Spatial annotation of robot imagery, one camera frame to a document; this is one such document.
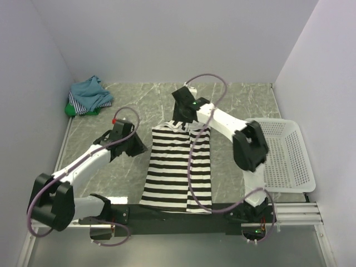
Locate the teal folded tank top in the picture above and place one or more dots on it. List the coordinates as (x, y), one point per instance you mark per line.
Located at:
(90, 94)

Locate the green folded tank top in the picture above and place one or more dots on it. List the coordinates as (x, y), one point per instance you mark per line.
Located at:
(79, 110)

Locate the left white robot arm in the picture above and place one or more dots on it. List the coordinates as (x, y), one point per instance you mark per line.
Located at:
(53, 200)

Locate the black white striped tank top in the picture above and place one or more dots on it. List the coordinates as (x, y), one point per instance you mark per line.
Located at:
(179, 173)

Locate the white plastic mesh basket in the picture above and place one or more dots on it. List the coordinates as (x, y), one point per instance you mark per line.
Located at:
(287, 168)

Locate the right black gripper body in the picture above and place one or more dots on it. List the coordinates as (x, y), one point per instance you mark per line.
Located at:
(179, 115)

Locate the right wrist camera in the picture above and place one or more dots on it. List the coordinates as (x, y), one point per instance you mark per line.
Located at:
(191, 89)

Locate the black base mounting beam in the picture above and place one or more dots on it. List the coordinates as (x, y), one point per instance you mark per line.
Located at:
(145, 220)

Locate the blue striped folded tank top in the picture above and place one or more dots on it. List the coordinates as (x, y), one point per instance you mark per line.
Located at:
(72, 100)

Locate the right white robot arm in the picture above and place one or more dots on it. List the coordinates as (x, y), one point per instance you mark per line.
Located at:
(249, 145)

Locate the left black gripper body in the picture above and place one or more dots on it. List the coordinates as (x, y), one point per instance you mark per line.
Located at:
(127, 144)

